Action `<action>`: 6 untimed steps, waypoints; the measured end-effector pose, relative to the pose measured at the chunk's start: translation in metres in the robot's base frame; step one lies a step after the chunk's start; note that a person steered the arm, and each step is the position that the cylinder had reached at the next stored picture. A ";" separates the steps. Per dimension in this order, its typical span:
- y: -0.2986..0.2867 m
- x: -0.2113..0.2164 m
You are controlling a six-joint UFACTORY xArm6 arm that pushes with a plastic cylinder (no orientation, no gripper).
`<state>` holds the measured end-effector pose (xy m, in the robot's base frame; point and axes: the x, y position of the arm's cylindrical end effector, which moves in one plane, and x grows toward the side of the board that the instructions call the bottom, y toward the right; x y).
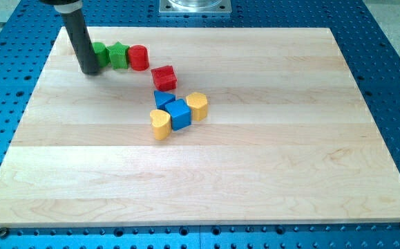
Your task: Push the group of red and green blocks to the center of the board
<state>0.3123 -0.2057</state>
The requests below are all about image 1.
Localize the red cylinder block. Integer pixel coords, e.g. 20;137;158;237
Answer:
128;45;149;71

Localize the green star block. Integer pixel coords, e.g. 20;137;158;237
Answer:
106;41;130;70

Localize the green round block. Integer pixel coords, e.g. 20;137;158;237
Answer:
92;41;111;68

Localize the light wooden board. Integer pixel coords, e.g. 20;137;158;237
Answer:
0;27;400;228

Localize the blue cube block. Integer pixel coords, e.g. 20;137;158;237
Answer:
165;99;191;131

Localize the yellow hexagon block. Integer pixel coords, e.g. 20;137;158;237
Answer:
186;92;208;121

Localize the yellow heart block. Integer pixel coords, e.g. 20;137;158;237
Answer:
149;109;172;140

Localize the blue triangle block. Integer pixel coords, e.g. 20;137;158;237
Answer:
153;90;175;111

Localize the red notched block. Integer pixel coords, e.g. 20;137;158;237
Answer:
151;66;178;91

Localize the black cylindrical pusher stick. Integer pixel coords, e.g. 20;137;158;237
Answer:
39;0;102;76

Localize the blue perforated table plate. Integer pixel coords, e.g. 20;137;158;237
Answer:
0;1;400;248

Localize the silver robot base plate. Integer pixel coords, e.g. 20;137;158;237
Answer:
159;0;232;15

